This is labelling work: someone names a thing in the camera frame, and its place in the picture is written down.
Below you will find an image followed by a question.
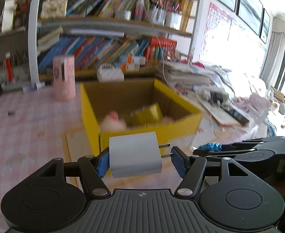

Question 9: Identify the blue wrapper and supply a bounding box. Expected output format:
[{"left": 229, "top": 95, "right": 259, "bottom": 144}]
[{"left": 197, "top": 143, "right": 222, "bottom": 151}]

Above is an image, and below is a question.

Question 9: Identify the white charger plug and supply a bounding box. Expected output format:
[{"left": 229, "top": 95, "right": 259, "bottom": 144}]
[{"left": 109, "top": 132, "right": 170, "bottom": 178}]

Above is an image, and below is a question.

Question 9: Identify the cream orange-edged mat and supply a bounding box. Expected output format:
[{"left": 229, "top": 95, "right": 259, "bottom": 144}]
[{"left": 64, "top": 128, "right": 97, "bottom": 190}]

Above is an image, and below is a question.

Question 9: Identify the pink plush toy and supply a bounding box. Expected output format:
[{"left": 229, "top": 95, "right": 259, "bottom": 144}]
[{"left": 99, "top": 111, "right": 127, "bottom": 132}]

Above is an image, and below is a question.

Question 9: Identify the yellow cardboard box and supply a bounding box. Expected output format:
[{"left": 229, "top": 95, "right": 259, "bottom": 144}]
[{"left": 80, "top": 78, "right": 202, "bottom": 155}]

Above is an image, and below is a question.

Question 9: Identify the pink checkered tablecloth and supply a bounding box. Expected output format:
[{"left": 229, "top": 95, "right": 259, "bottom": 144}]
[{"left": 0, "top": 84, "right": 206, "bottom": 231}]

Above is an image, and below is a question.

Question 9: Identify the stack of newspapers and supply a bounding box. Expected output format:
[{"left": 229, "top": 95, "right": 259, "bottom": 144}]
[{"left": 156, "top": 61, "right": 234, "bottom": 91}]

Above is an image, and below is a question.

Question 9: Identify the white quilted pearl handbag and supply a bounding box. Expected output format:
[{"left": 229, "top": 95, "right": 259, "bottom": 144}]
[{"left": 97, "top": 64, "right": 124, "bottom": 82}]

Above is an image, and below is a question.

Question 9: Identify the pink cartoon humidifier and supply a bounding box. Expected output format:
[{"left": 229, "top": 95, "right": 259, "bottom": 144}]
[{"left": 53, "top": 55, "right": 76, "bottom": 101}]

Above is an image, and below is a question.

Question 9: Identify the small spray bottle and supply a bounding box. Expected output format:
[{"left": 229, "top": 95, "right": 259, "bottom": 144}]
[{"left": 23, "top": 82, "right": 45, "bottom": 93}]

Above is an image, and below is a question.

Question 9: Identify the red tassel ornament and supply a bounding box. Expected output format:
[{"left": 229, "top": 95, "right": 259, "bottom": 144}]
[{"left": 6, "top": 52, "right": 14, "bottom": 83}]

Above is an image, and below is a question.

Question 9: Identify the white bookshelf unit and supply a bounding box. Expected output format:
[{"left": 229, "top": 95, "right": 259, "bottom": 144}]
[{"left": 0, "top": 0, "right": 200, "bottom": 83}]

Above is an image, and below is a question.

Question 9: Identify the beige quilted handbag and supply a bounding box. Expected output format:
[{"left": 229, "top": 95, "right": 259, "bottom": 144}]
[{"left": 40, "top": 0, "right": 68, "bottom": 19}]

